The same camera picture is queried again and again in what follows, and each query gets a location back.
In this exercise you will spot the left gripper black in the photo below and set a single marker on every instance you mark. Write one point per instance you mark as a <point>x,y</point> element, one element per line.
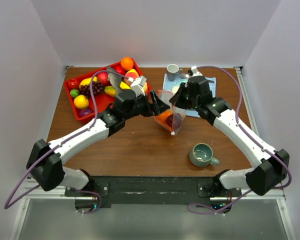
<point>155,107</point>

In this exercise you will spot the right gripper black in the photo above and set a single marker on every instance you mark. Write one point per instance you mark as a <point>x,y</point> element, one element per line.
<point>184,87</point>

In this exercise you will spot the orange tangerine toy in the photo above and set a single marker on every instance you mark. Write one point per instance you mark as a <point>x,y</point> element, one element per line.
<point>163,118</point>

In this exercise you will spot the clear zip top bag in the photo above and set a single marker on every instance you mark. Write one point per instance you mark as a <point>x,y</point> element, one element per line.
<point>165,96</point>

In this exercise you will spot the dark red plum toy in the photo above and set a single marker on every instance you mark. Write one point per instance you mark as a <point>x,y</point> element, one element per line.
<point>174,120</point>

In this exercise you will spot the peach toy fruit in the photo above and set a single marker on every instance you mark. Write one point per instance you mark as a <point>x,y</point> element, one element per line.
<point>132,73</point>

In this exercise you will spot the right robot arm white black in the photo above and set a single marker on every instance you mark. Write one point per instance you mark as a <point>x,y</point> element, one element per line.
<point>268,166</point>

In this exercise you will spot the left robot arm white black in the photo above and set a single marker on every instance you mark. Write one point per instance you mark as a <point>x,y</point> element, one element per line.
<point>47,159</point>

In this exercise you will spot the blue checked cloth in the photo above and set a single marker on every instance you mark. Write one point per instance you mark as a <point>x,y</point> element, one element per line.
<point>167,86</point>

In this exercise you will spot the blue cream plate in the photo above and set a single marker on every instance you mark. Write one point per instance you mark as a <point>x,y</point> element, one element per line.
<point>177,84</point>

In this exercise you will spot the grey white cup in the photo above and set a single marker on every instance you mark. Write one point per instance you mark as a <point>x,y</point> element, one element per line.
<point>173,71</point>

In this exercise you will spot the yellow banana toy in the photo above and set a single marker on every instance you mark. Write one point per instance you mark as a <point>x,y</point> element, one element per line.
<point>124,86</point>

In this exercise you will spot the grey toy fish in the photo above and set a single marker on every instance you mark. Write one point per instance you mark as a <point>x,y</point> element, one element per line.
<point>114,78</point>

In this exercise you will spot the green yellow mango toy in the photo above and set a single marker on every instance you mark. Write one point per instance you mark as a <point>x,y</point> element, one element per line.
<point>110,91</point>

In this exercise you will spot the orange fruit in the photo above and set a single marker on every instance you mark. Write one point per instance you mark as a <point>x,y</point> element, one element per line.
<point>127,63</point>

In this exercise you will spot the red apple toy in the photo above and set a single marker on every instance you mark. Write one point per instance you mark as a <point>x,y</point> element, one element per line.
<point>119,69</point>

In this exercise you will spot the green ceramic mug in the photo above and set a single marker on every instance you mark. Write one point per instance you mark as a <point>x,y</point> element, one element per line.
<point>202,155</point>

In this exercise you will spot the purple grapes bunch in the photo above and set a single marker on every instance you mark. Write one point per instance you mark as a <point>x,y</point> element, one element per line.
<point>97,89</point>

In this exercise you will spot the red plastic tray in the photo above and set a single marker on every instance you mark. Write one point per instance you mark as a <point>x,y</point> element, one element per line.
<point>102,100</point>

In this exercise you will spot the purple onion toy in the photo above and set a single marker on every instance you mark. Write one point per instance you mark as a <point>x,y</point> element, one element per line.
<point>85,111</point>

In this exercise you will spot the yellow round fruit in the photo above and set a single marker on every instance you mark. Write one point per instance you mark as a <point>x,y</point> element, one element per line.
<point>81,102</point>

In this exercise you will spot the green lime toy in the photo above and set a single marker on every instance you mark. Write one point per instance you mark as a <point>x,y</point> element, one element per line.
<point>74,93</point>

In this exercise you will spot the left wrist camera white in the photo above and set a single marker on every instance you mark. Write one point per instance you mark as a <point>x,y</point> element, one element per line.
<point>137,85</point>

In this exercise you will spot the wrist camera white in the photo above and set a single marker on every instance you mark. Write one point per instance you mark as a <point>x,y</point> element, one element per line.
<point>137,85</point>
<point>193,72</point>

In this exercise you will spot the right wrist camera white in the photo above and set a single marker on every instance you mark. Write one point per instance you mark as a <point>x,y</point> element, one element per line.
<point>193,72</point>

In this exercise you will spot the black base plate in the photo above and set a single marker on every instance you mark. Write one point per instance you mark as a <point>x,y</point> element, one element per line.
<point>155,190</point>

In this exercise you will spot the aluminium frame rail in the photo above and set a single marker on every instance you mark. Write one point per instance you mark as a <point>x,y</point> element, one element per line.
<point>63,191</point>

